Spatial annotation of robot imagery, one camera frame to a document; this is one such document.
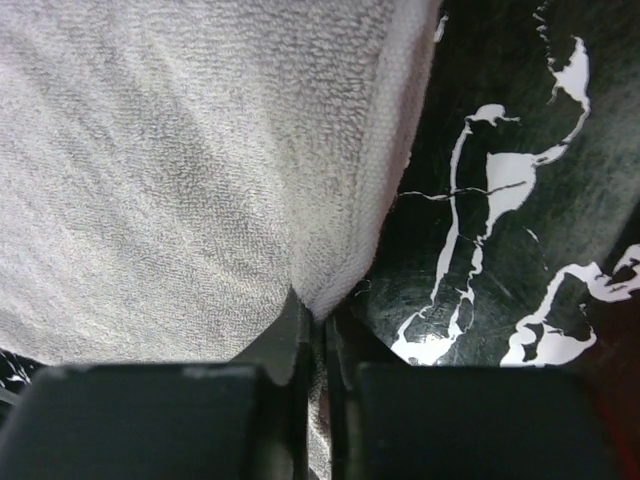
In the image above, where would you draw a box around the red plastic tray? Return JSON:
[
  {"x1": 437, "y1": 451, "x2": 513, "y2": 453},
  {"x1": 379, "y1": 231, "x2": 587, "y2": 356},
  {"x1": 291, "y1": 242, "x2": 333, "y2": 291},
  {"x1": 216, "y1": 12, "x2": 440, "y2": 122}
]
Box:
[{"x1": 586, "y1": 206, "x2": 639, "y2": 479}]

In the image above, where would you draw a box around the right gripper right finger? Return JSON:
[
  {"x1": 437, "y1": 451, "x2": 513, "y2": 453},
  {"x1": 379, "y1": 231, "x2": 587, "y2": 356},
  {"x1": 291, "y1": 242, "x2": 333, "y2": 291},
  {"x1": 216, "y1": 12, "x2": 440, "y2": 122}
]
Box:
[{"x1": 326, "y1": 313, "x2": 625, "y2": 479}]

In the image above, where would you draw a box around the grey towel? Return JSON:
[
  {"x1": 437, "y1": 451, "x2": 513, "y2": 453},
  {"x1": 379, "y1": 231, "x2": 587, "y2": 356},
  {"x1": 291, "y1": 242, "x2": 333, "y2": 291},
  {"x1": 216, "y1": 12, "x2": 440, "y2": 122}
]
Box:
[{"x1": 0, "y1": 0, "x2": 446, "y2": 480}]

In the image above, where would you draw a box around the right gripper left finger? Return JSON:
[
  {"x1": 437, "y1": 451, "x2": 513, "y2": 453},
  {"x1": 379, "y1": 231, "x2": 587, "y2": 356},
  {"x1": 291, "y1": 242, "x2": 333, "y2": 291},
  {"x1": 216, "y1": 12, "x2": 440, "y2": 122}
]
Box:
[{"x1": 1, "y1": 293, "x2": 311, "y2": 479}]

